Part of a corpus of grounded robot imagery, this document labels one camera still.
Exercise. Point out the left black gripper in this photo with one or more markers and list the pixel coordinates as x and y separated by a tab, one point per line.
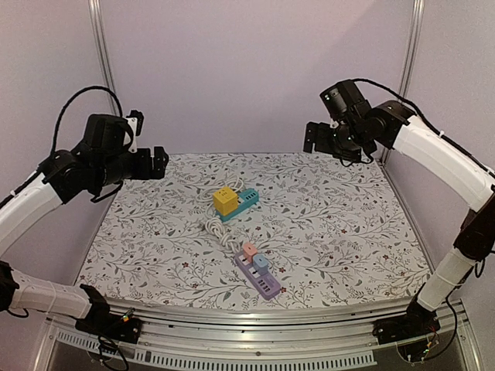
145	171

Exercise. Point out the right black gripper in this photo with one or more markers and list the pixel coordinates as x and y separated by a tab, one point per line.
322	137

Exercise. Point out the yellow cube socket adapter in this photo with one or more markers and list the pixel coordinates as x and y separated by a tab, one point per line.
225	201

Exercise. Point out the teal power strip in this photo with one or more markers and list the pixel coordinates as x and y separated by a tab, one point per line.
246	200

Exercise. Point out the pink plug adapter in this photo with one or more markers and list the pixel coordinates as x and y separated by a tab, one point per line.
249	251

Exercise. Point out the light blue plug adapter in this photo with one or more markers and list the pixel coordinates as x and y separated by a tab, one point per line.
260	264

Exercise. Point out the purple power strip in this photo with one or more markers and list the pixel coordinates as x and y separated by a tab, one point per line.
266	285

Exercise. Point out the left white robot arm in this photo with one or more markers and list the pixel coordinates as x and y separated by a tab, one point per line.
100	163

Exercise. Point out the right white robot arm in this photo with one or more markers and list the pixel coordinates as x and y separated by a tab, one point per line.
400	125

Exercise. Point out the floral tablecloth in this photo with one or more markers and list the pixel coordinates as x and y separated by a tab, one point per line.
332	235

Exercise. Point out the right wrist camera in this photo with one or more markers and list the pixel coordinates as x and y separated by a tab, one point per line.
343	100

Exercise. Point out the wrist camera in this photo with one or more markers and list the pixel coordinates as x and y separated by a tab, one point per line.
133	129
343	100

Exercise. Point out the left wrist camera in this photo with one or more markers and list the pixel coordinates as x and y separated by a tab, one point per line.
133	129

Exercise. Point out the right aluminium post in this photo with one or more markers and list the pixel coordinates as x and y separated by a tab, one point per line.
414	35

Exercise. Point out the aluminium post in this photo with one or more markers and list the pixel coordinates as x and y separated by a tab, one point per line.
414	35
103	57

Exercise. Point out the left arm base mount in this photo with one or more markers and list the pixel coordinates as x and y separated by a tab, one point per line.
123	328

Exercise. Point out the left aluminium post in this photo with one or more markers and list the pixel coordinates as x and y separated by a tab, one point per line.
103	57

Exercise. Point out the aluminium front rail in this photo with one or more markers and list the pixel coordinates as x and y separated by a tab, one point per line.
333	338

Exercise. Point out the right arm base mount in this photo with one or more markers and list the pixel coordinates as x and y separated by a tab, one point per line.
416	321

